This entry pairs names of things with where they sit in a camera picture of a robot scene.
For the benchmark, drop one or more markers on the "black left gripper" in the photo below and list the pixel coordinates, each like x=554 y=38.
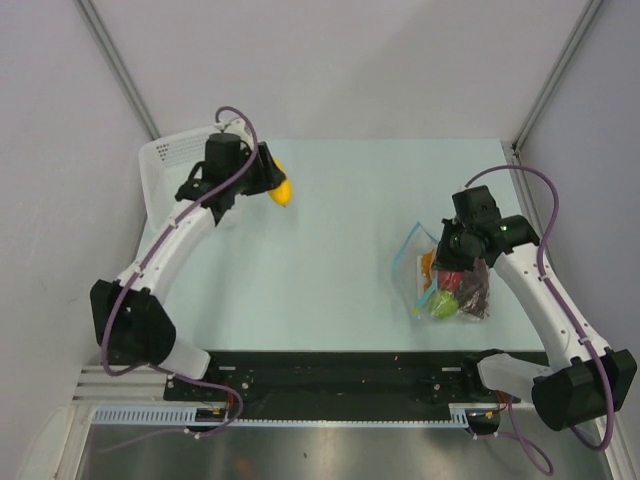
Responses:
x=268 y=175

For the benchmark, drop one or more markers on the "clear zip top bag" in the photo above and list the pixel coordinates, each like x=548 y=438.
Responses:
x=405 y=273

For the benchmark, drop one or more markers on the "yellow fake lemon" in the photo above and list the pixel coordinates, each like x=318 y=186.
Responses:
x=283 y=194

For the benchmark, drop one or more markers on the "purple fake grapes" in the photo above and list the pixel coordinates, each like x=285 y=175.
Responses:
x=473 y=293

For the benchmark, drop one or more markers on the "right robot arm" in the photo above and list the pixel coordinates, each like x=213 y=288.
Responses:
x=584 y=378

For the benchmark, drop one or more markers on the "red fake apple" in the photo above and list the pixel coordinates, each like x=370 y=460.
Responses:
x=449 y=281

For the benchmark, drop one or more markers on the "green fake fruit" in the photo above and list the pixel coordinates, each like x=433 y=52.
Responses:
x=442 y=304

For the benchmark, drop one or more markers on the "orange fake food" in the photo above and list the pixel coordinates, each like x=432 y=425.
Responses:
x=425 y=270

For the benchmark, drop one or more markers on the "white plastic basket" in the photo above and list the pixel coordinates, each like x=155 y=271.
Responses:
x=165 y=165

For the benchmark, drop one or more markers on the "white slotted cable duct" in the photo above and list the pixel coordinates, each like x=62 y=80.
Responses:
x=443 y=416

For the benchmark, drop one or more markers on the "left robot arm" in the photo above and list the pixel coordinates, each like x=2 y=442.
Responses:
x=128 y=313

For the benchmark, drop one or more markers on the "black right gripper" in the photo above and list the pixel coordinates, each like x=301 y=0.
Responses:
x=444 y=260

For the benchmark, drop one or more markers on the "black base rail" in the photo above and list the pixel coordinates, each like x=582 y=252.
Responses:
x=355 y=383

